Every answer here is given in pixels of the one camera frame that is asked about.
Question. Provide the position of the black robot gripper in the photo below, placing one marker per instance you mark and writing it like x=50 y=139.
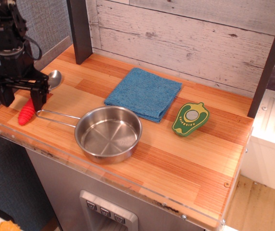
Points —
x=17 y=71

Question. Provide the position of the red handled metal spoon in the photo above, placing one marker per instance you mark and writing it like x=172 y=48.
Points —
x=28 y=110

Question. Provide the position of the small steel pan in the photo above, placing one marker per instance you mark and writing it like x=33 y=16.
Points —
x=106 y=135

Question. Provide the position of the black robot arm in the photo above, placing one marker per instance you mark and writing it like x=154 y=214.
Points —
x=13 y=29

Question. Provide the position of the blue folded towel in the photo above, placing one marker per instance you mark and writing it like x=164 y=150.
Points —
x=146 y=94

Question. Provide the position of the orange object bottom left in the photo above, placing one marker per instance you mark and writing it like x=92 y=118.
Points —
x=9 y=226

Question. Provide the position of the silver toy dispenser panel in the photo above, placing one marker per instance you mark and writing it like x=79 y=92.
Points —
x=102 y=215

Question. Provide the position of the green toy pepper half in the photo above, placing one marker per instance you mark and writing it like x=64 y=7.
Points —
x=190 y=117

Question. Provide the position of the dark left shelf post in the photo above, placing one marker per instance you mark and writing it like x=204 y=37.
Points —
x=77 y=11

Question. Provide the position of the dark shelf post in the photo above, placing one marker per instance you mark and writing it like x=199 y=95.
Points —
x=77 y=11
x=263 y=82

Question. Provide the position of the dark right shelf post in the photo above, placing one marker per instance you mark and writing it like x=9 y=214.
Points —
x=263 y=82

